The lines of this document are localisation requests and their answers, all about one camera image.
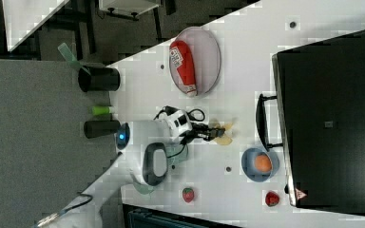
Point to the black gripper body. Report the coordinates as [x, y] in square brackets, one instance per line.
[203, 131]

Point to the yellow banana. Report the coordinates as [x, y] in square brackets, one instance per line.
[223, 135]

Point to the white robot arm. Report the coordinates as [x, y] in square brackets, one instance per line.
[145, 150]

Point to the blue bowl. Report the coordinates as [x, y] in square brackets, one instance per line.
[248, 168]

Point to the red strawberry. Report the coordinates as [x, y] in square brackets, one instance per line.
[188, 194]

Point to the orange fruit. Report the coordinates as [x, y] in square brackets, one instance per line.
[262, 163]

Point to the grey round plate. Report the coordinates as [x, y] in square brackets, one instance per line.
[207, 59]

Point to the red ketchup bottle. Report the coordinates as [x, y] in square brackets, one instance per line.
[182, 59]

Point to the dark red round fruit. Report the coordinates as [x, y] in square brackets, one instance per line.
[272, 199]

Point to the green bottle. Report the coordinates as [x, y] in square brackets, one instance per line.
[102, 110]

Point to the black cylinder cup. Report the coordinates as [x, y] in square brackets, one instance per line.
[99, 79]

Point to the black toaster oven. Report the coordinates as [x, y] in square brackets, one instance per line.
[320, 92]

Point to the green spatula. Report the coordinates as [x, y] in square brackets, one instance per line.
[71, 59]

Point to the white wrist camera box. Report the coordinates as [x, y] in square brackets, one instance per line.
[178, 123]

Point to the small black cylinder post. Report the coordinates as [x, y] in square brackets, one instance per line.
[94, 129]

